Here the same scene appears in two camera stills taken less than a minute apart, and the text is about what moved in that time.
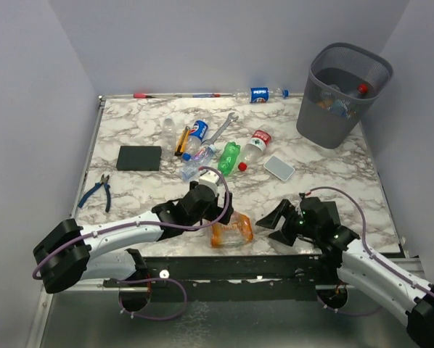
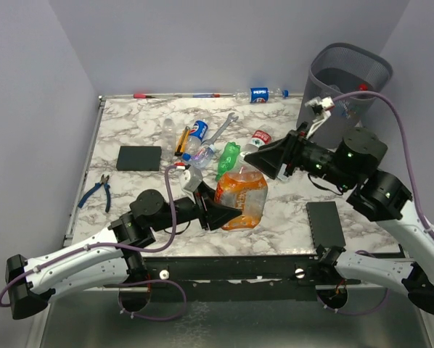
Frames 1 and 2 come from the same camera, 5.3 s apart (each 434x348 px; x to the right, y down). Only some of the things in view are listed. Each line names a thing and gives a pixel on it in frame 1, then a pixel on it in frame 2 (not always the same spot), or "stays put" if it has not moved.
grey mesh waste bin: x=342 y=82 stays put
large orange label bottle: x=237 y=232 -> x=244 y=188
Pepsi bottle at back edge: x=259 y=94 stays put
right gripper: x=284 y=235 -> x=270 y=157
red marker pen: x=213 y=95 stays put
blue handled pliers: x=103 y=181 stays put
